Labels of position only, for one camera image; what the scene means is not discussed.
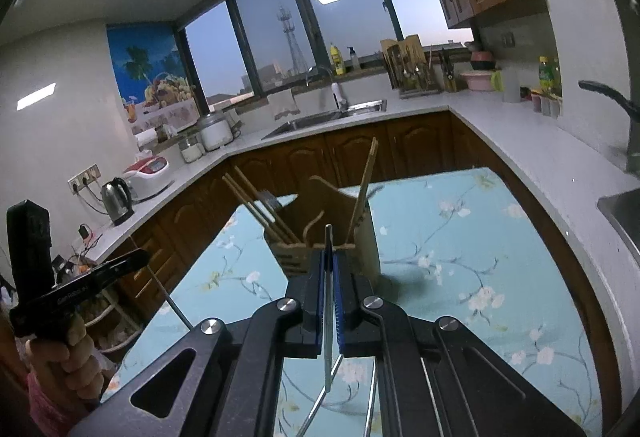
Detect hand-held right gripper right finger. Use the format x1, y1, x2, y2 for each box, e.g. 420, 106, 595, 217
331, 252, 588, 437

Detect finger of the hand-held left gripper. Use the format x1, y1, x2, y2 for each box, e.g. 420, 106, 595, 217
92, 248, 152, 285

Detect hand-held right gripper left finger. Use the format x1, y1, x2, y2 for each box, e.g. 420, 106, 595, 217
70, 251, 327, 437

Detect wooden utensil holder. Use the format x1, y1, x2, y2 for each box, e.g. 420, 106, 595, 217
262, 174, 385, 279

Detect person's left hand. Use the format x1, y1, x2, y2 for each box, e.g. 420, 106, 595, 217
24, 316, 106, 406

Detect steel electric kettle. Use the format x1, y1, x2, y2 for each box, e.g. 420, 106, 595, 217
100, 177, 135, 227

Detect storage rack with items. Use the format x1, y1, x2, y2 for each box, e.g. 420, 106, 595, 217
75, 262, 148, 360

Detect red and white rice cooker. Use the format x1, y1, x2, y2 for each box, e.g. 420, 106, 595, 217
122, 154, 172, 204

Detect light blue floral tablecloth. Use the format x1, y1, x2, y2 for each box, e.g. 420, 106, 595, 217
100, 167, 608, 437

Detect glass storage jar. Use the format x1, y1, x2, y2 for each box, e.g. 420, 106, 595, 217
179, 136, 205, 164

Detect wooden base cabinets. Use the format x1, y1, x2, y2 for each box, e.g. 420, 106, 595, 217
100, 110, 623, 418

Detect steel kitchen sink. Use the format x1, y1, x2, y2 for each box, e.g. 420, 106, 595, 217
261, 100, 388, 140

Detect beige dish cloth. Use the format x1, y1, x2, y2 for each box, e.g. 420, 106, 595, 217
270, 90, 301, 120

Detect kitchen faucet with filter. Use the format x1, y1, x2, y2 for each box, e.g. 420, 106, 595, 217
305, 66, 349, 111

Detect yellow dish soap bottle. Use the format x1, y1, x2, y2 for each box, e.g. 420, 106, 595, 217
330, 43, 347, 76

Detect grey kitchen countertop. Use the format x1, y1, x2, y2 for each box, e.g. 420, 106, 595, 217
70, 92, 640, 398

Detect wooden cutlery rack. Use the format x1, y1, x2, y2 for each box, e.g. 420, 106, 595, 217
380, 34, 442, 97

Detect knife block with knives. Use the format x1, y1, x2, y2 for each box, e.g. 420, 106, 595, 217
439, 48, 460, 93

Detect pink plastic basin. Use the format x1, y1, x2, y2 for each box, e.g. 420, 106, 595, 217
460, 70, 495, 91

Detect kitchen window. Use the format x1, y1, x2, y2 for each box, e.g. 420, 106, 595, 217
175, 0, 476, 105

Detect white plastic container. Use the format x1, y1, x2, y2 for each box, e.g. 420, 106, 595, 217
501, 66, 522, 104

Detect dark bowl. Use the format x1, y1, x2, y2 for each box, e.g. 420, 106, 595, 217
469, 50, 497, 72

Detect seasoning container set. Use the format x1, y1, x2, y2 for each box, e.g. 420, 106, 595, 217
522, 87, 563, 118

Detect green drink bottle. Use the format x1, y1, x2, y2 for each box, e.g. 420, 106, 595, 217
537, 56, 557, 95

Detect black faucet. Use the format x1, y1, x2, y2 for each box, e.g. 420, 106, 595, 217
579, 80, 640, 174

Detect charger with cables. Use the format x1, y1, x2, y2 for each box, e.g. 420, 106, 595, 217
75, 224, 133, 263

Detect wall power outlet strip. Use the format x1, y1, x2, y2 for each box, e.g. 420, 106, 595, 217
67, 162, 102, 195

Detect tropical fruit wall poster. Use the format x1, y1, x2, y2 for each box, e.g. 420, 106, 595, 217
106, 24, 198, 135

